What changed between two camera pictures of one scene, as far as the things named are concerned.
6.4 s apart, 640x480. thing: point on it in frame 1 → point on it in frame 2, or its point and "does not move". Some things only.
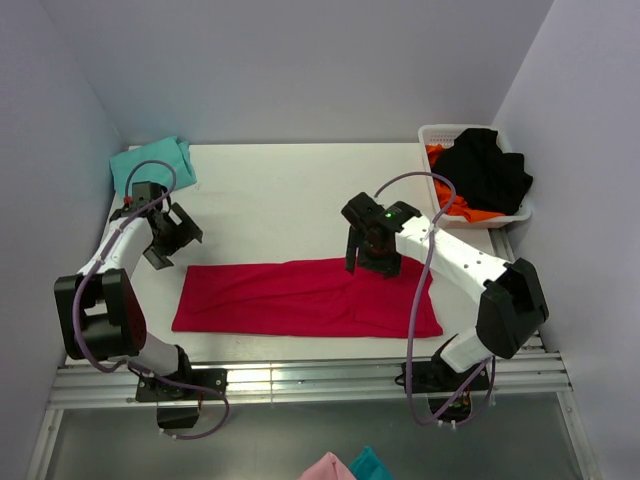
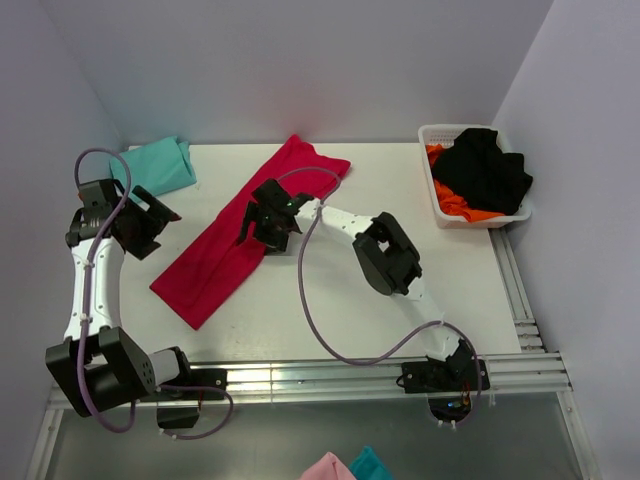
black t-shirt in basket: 484,177 does not move
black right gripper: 375,260 → 261,220
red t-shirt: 310,296 → 210,270
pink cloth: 328,467 does not move
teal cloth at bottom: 367,466 does not move
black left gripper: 171,235 → 145,226
